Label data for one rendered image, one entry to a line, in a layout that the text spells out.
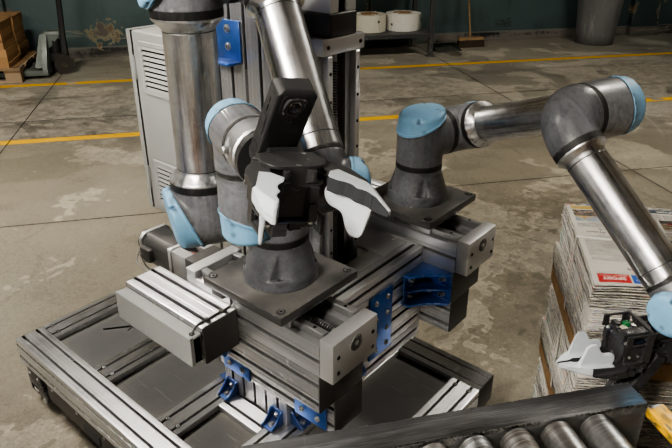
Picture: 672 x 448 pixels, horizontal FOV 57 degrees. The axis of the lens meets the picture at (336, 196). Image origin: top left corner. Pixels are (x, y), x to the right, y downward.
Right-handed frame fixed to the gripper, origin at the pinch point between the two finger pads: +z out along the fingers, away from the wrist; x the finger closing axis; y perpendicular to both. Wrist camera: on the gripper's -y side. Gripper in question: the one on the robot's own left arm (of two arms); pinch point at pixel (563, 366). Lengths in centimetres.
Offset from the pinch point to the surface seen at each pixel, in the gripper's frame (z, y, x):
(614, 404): -0.4, 3.1, 12.9
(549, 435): 11.8, 2.1, 15.6
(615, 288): -18.0, 5.0, -13.4
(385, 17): -144, -32, -615
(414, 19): -176, -35, -608
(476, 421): 21.6, 3.2, 11.9
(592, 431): 5.2, 2.1, 16.2
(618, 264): -22.9, 5.9, -19.9
